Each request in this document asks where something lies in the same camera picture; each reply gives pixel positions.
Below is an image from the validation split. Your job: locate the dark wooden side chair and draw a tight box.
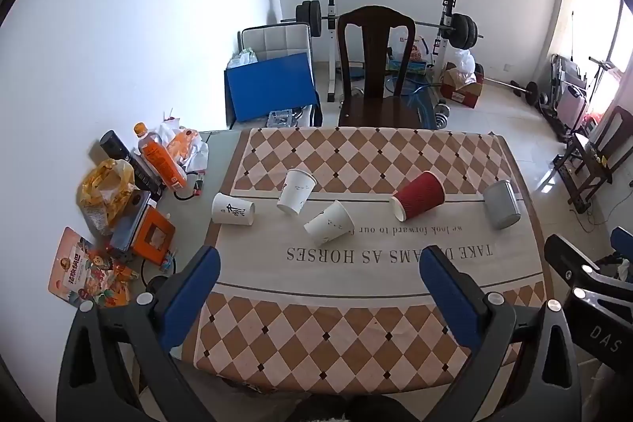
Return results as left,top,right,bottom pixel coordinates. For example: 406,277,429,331
553,106,633,214

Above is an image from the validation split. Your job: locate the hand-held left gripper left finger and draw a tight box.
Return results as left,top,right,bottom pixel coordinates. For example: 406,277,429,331
57,245,221,422

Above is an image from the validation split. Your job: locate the red ribbed paper cup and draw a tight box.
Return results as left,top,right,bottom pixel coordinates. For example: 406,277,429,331
390,171,446,222

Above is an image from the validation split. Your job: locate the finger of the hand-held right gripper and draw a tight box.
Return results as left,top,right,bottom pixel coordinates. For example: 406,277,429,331
544,234,633,300
610,227,633,265

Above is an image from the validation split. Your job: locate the white paper cup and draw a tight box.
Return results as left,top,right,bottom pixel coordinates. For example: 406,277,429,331
303,200,356,247
276,168,316,216

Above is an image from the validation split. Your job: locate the cardboard box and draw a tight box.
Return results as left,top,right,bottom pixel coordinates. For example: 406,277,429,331
440,63,485,109

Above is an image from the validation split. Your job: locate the barbell with black plates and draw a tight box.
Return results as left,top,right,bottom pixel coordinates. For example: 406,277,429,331
295,0,481,48

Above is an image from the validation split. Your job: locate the dark grey device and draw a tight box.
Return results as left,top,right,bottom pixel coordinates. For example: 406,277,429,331
108,191,152,255

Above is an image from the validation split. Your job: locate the small barbell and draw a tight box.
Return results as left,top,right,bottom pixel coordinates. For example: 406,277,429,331
482,76,541,107

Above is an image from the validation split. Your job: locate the white plastic bag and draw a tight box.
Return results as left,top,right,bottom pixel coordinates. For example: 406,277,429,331
452,47,479,85

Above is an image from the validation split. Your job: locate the orange snack packet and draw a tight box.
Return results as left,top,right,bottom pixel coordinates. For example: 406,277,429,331
48,227,133,307

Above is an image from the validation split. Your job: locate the white padded chair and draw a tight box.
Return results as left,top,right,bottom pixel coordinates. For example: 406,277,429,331
239,23,315,68

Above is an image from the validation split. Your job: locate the grey cup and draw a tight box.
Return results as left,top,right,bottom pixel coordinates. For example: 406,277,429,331
482,180,521,230

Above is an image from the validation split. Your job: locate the tall black box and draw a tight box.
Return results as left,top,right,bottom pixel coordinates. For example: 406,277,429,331
100,130,167,201

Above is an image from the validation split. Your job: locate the white barbell rack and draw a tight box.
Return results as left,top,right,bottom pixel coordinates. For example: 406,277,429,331
323,0,460,104

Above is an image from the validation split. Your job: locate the window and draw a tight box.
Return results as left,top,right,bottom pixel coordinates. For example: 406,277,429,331
575,0,633,74

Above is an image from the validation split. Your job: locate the yellow plastic bag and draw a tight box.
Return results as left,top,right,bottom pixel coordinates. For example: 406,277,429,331
76,158,140,236

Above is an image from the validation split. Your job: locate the folded metal frame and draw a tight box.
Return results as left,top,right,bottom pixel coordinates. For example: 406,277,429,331
548,53,625,119

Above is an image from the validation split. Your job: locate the orange box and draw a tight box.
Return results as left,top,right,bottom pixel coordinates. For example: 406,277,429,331
130,207,177,265

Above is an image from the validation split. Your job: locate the orange drink bottle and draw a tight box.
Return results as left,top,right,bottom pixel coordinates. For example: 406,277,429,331
133,122,189,192

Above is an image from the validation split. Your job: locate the black cable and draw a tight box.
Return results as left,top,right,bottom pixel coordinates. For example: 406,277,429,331
171,174,207,201

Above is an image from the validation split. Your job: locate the pink suitcase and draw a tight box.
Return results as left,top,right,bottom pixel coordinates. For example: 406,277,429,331
556,85,588,129

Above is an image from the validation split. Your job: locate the white cup with black print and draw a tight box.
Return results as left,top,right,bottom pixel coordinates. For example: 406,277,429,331
212,193,256,226

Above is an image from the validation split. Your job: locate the clear plastic box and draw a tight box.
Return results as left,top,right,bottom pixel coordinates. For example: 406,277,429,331
267,109,301,129

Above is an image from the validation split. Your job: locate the printed shopping bag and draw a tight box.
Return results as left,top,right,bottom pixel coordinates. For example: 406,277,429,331
390,34,432,68

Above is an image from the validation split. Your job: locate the brown checkered tablecloth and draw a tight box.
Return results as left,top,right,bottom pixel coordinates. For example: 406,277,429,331
195,127,547,396

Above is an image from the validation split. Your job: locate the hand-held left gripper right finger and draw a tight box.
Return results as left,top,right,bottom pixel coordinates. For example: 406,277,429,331
419,246,579,422

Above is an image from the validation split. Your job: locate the orange and white wrapper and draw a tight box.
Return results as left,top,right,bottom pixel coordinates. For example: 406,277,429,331
158,115,212,174

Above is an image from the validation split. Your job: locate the blue board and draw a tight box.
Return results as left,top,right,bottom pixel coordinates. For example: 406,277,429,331
225,52,318,123

